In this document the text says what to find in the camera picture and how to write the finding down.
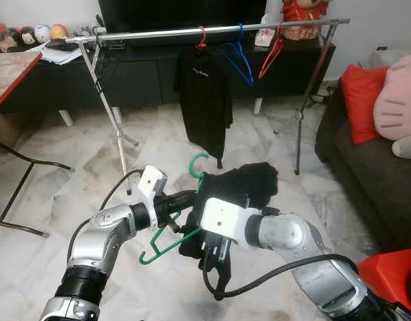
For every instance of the pink cat plush pillow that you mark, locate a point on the pink cat plush pillow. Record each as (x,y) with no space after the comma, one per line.
(399,100)

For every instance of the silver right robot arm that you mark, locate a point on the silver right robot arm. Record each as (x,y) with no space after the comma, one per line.
(305,267)

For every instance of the orange round figurine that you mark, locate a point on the orange round figurine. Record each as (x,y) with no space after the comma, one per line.
(58,31)

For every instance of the red laughing Buddha statue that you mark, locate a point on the red laughing Buddha statue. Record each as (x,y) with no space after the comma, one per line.
(305,17)

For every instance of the dark grey sofa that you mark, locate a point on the dark grey sofa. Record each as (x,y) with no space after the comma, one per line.
(372,180)

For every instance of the green plastic hanger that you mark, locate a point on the green plastic hanger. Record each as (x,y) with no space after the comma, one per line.
(191,167)

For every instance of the blue plastic hanger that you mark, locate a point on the blue plastic hanger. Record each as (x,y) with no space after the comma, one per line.
(247,73)

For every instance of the black plastic hanger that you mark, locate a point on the black plastic hanger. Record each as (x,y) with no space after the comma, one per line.
(106,60)

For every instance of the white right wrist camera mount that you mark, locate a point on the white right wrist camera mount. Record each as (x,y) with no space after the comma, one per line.
(225,217)

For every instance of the black t-shirt small white print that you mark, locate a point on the black t-shirt small white print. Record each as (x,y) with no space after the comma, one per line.
(205,100)

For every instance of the red cushion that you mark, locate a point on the red cushion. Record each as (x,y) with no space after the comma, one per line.
(362,100)

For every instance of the black TV cabinet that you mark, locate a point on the black TV cabinet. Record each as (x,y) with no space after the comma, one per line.
(145,80)

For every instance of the marble pattern folding table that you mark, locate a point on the marble pattern folding table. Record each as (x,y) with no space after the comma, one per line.
(8,77)

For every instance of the red plastic hanger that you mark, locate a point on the red plastic hanger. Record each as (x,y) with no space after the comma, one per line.
(265,67)

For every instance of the white pink tissue box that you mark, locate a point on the white pink tissue box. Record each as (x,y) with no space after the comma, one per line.
(263,37)

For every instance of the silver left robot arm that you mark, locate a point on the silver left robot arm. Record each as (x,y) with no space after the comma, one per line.
(105,234)

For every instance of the black white round figurine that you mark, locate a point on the black white round figurine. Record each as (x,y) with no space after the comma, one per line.
(27,37)

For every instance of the white papers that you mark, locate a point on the white papers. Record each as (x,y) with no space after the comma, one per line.
(61,55)

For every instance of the dark knitted sweater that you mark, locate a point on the dark knitted sweater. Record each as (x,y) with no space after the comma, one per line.
(252,184)

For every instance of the pink plastic hanger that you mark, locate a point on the pink plastic hanger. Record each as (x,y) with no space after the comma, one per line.
(201,45)

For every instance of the silver metal clothes rack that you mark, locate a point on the silver metal clothes rack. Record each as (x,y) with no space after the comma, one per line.
(158,33)

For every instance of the black flat television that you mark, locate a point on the black flat television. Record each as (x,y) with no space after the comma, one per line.
(185,13)

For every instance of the red plastic stool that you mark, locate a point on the red plastic stool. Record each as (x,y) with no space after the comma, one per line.
(392,274)

